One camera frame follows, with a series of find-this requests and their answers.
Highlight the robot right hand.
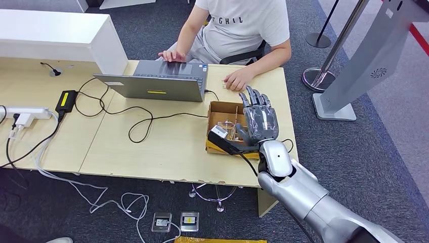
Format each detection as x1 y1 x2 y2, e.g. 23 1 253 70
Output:
234 86 280 147

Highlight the person's right hand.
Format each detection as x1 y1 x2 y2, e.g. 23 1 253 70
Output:
158 49 187 63

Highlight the person's left hand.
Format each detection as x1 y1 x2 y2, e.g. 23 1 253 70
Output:
223 68 256 92

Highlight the person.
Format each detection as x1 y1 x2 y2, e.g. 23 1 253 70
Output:
157 0 292 92

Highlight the grey laptop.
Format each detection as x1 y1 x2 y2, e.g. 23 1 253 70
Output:
93 59 208 103

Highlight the cardboard organizer box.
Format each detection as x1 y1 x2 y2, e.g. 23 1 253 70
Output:
205 100 262 160

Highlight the crumpled yellow tape strip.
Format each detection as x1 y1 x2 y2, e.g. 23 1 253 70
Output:
205 139 261 160

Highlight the white flat board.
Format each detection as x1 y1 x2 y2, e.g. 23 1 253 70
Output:
99 0 157 10

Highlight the wooden desk leg panel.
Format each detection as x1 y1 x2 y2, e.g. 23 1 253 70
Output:
257 188 281 218

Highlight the chrome stool base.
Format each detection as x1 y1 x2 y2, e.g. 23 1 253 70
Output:
188 182 243 213

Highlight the black power adapter yellow label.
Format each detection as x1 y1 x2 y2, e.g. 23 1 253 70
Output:
55 90 78 114

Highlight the silver kiosk stand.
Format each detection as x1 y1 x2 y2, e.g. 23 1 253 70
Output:
312 0 429 122

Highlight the floor socket with yellow label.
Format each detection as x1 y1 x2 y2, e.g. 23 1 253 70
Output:
180 211 200 233

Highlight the white reception counter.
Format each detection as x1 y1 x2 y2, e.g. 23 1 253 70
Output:
0 9 129 76

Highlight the yellow floor tape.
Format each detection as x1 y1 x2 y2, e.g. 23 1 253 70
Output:
174 236 268 243

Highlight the floor socket with white plug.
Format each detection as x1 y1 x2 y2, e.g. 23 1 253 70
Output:
151 212 173 233

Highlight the white cabinet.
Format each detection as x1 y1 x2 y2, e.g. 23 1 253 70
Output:
0 0 89 13

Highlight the white power strip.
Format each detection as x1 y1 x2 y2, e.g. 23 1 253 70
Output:
0 106 53 120

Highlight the white plug-in charger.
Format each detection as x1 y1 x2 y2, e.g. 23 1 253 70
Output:
13 114 34 130

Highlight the red barrier belt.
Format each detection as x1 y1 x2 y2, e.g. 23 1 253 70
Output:
408 22 429 56

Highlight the thin black cable loop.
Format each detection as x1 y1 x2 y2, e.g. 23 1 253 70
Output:
281 138 295 154

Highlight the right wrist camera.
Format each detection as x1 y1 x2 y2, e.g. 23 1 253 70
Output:
207 125 260 155

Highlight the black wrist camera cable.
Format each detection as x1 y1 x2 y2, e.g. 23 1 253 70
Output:
233 147 316 243

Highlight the black laptop power cable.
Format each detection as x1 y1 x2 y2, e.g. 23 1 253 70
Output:
73 77 220 144

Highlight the chrome stanchion post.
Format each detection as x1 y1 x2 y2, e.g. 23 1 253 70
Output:
302 0 368 93

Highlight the black stanchion post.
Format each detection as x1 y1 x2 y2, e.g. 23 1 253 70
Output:
306 0 339 49

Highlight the short black cable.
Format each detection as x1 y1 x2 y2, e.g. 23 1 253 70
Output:
40 62 62 75

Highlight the black adapter mains cable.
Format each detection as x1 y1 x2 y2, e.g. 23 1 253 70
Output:
0 110 66 169

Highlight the black plug with cable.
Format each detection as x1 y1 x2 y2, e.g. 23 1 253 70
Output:
5 113 29 190

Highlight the long white cable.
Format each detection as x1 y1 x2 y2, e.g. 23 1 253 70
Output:
33 110 183 243

